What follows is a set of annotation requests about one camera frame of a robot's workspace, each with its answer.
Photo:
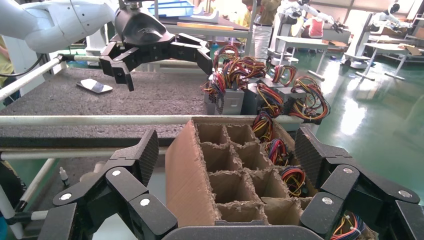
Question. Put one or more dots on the grey felt mat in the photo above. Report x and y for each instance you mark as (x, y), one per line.
(149, 96)

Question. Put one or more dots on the dark work table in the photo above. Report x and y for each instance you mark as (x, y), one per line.
(212, 34)

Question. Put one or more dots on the blue plastic tray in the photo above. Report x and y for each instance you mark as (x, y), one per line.
(172, 8)

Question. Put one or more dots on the dark grey power supply unit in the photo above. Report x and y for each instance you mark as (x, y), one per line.
(253, 99)

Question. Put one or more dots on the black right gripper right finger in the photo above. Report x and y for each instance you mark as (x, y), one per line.
(351, 179)

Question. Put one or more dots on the silver flat phone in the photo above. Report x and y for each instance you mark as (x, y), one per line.
(94, 86)

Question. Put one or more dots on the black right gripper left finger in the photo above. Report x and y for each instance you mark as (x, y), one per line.
(116, 185)

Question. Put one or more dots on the light grey power supply unit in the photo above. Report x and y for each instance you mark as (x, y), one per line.
(232, 102)

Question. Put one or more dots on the white work table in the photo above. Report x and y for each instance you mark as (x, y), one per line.
(384, 49)
(298, 43)

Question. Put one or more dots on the white humanoid robot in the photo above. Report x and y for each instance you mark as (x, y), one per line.
(298, 10)
(381, 23)

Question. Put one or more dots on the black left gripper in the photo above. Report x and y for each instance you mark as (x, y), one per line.
(142, 30)

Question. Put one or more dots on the person in white trousers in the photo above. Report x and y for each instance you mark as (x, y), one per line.
(263, 33)

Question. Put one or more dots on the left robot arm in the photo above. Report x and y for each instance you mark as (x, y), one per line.
(56, 23)

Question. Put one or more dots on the small white dropper bottle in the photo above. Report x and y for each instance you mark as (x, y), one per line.
(63, 175)

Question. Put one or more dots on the brown cardboard piece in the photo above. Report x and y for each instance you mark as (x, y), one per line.
(412, 49)

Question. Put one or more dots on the cardboard divider grid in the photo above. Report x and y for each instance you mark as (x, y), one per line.
(232, 185)

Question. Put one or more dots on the white metal rail tube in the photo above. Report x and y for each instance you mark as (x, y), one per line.
(99, 120)
(36, 180)
(6, 212)
(79, 154)
(30, 78)

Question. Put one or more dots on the wooden plank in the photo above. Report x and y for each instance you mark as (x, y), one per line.
(205, 26)

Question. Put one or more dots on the person in yellow top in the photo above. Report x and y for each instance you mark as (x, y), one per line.
(4, 63)

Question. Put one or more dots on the brown cardboard box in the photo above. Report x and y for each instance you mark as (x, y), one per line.
(188, 175)

